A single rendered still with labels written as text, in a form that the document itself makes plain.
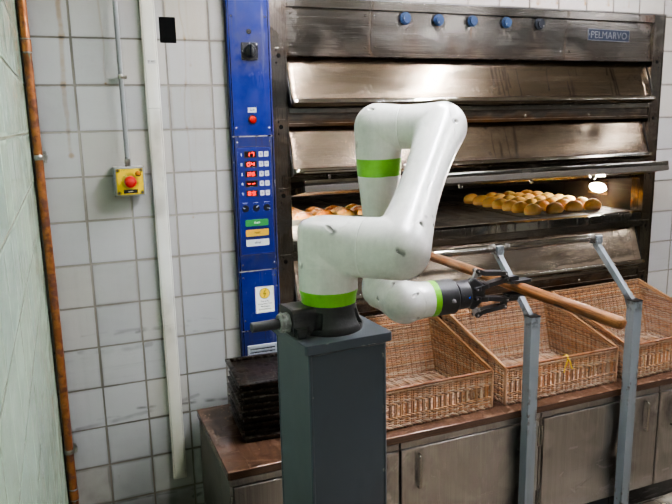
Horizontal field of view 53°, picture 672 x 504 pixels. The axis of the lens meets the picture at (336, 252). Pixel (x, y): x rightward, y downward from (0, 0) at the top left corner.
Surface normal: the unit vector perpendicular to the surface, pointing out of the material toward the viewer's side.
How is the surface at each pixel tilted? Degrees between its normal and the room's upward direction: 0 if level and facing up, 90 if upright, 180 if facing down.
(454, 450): 90
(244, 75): 90
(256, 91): 90
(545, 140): 70
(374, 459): 90
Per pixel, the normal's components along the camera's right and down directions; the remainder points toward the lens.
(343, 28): 0.40, 0.20
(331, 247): -0.40, 0.13
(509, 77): 0.35, -0.18
